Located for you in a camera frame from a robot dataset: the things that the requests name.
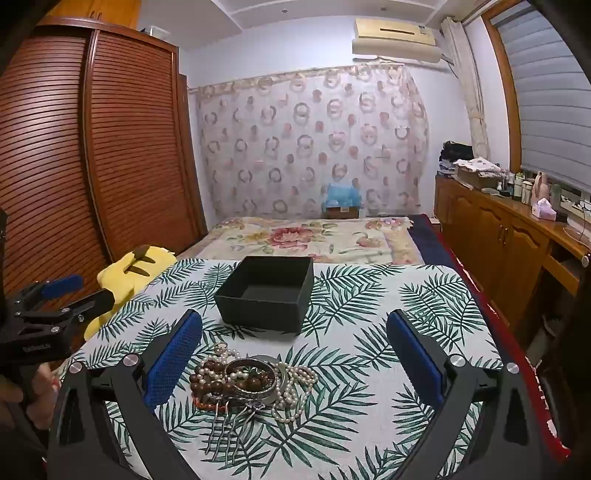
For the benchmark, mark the silver hair comb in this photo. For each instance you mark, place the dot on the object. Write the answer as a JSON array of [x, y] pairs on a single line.
[[221, 429]]

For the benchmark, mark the beige tied curtain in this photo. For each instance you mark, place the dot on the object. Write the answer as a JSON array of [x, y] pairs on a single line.
[[475, 120]]

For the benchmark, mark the wooden overhead cabinet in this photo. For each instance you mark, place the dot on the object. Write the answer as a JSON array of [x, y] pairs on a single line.
[[106, 11]]

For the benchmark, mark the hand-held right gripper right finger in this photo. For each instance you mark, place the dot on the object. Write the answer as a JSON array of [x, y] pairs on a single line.
[[415, 355]]

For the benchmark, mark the pink tissue box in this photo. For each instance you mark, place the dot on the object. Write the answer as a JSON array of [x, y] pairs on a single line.
[[544, 208]]

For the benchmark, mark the black square storage box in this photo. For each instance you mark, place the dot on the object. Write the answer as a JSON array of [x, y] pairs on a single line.
[[258, 314]]

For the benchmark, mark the white bottle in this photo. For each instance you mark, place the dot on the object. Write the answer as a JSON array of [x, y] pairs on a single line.
[[519, 187]]

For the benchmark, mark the blue plastic bag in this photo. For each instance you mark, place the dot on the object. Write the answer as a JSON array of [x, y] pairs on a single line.
[[341, 194]]

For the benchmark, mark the cardboard box with floral cloth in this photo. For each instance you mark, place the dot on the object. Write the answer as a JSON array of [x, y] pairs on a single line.
[[475, 173]]

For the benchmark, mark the cream wall air conditioner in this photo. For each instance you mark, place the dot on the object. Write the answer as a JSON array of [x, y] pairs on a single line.
[[392, 46]]

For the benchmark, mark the pink figurine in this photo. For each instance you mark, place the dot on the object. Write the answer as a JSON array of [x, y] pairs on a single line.
[[540, 187]]

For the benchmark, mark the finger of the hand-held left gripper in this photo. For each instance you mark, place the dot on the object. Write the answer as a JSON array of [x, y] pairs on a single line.
[[87, 307], [62, 284]]

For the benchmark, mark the white power strip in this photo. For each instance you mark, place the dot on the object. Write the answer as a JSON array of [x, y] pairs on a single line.
[[575, 207]]

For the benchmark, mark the small cardboard box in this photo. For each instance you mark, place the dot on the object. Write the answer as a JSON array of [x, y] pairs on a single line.
[[341, 212]]

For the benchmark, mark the pale green jade bangle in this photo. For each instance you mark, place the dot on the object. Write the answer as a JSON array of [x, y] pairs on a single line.
[[258, 396]]

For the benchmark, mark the circle print hanging cloth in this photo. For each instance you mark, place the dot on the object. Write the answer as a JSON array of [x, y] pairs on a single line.
[[300, 138]]

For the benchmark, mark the leaf print tablecloth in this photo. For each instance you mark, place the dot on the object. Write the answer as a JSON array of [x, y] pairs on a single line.
[[360, 323]]

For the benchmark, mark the person's left hand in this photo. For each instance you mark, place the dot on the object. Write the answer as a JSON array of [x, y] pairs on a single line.
[[46, 392]]

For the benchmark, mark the grey window blind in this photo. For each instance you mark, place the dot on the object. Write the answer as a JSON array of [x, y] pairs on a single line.
[[554, 92]]

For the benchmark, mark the floral bed blanket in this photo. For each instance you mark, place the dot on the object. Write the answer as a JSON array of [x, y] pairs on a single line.
[[286, 240]]

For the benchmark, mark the wooden sideboard cabinet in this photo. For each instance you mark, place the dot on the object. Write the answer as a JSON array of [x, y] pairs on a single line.
[[485, 230]]

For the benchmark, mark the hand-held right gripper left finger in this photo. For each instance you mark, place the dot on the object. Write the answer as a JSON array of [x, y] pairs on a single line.
[[175, 355]]

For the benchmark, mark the stack of dark clothes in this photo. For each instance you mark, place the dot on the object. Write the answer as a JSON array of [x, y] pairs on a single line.
[[455, 154]]

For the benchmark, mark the wooden louvered wardrobe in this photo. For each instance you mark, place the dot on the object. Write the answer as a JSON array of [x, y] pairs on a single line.
[[115, 138]]

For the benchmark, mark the yellow plush toy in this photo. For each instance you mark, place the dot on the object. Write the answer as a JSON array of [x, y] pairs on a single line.
[[120, 272]]

